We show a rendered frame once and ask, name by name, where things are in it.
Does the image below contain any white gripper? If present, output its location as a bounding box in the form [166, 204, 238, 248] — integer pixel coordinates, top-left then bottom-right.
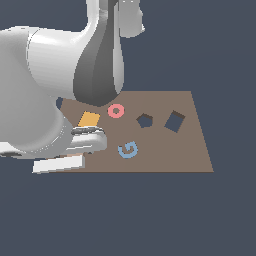
[32, 155, 84, 175]

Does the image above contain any brown slotted board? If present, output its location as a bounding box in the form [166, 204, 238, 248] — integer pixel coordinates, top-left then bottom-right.
[54, 90, 215, 174]

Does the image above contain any orange square block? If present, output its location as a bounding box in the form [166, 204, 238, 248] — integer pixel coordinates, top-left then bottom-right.
[76, 111, 102, 129]

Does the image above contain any blue letter G piece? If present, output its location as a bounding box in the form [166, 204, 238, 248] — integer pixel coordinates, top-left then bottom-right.
[117, 140, 139, 160]

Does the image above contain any pink ring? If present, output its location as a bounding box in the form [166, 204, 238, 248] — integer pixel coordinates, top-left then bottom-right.
[106, 103, 126, 119]

